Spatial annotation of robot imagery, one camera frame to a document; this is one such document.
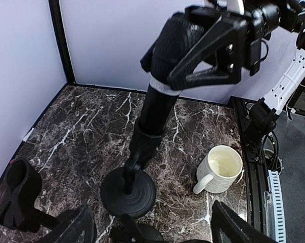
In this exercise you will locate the black front rail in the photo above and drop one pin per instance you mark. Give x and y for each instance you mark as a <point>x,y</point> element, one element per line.
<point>255,168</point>

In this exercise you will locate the black stand of beige microphone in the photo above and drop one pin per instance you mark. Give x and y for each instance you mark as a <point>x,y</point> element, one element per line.
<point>133,232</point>

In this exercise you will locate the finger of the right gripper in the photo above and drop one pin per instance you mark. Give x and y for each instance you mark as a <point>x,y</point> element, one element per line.
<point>146,60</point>

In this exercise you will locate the black right corner post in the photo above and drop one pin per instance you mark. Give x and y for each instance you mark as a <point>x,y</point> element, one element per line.
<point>57,21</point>

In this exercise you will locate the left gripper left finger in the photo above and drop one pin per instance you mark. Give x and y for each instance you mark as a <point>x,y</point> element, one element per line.
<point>77,226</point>

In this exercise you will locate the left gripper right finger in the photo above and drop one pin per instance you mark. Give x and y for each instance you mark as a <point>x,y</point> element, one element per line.
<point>227,226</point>

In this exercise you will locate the small black microphone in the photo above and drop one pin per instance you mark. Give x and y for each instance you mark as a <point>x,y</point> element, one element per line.
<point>175,40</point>

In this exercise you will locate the black stand of tall microphone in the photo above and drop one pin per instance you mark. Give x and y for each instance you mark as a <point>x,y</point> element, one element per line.
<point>23,185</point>

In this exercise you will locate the black stand of small microphone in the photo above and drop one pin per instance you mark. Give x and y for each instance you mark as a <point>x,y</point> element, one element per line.
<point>129,189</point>

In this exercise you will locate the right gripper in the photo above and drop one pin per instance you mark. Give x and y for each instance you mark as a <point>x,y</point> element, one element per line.
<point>218,56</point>

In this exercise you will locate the white cable duct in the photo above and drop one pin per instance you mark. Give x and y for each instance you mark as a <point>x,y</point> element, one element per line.
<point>275,218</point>

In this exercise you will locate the cream ribbed mug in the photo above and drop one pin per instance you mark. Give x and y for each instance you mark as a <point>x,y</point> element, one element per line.
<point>218,170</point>

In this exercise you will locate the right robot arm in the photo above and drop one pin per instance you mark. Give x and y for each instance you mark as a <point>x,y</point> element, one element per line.
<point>274,58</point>

